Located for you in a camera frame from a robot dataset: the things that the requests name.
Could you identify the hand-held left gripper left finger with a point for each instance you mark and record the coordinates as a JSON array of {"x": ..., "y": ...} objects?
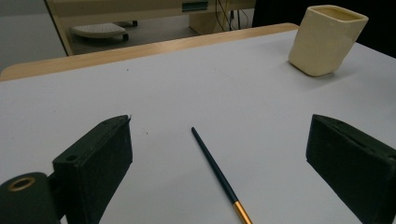
[{"x": 93, "y": 168}]

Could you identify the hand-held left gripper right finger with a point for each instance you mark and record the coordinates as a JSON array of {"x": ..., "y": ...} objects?
[{"x": 351, "y": 161}]

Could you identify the cream square ceramic cup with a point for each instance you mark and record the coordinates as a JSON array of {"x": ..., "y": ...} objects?
[{"x": 325, "y": 40}]

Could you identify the dark paintbrush with gold ferrule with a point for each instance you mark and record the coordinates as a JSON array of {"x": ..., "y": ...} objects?
[{"x": 218, "y": 174}]

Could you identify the white chair base with castors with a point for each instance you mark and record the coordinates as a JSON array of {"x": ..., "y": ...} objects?
[{"x": 99, "y": 30}]

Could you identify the beige wooden desk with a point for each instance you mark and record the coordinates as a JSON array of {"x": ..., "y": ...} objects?
[{"x": 124, "y": 12}]

